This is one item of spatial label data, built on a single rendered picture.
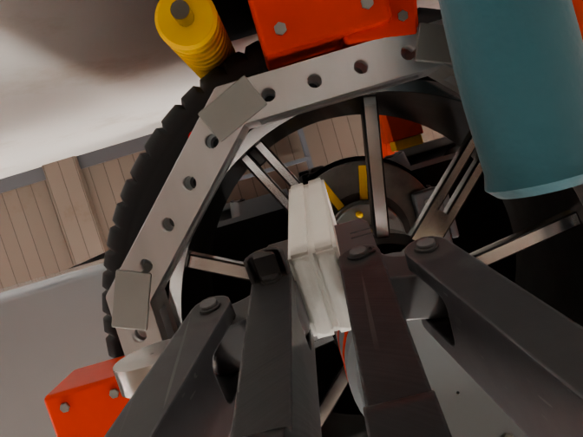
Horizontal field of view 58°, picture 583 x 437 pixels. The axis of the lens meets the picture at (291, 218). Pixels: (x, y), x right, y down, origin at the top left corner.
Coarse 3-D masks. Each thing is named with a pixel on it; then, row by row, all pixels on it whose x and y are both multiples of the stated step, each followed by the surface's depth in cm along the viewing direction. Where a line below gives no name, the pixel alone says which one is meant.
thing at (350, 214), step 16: (320, 176) 108; (336, 176) 108; (352, 176) 108; (400, 176) 108; (336, 192) 108; (352, 192) 108; (368, 192) 108; (400, 192) 108; (336, 208) 109; (352, 208) 104; (368, 208) 104; (400, 208) 109; (400, 224) 104
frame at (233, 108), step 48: (384, 48) 48; (432, 48) 48; (240, 96) 48; (288, 96) 48; (336, 96) 48; (192, 144) 49; (240, 144) 54; (192, 192) 49; (144, 240) 49; (144, 288) 50; (144, 336) 55
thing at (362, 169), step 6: (360, 168) 108; (360, 174) 108; (366, 174) 108; (360, 180) 108; (366, 180) 108; (360, 186) 108; (366, 186) 108; (330, 192) 108; (360, 192) 108; (366, 192) 108; (330, 198) 108; (336, 198) 108; (360, 198) 108; (366, 198) 108; (336, 204) 108; (342, 204) 108
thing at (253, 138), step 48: (384, 96) 60; (432, 96) 58; (384, 192) 60; (432, 192) 61; (576, 192) 58; (192, 240) 59; (384, 240) 60; (528, 240) 60; (576, 240) 62; (192, 288) 65; (528, 288) 77; (576, 288) 64; (336, 384) 62; (336, 432) 77
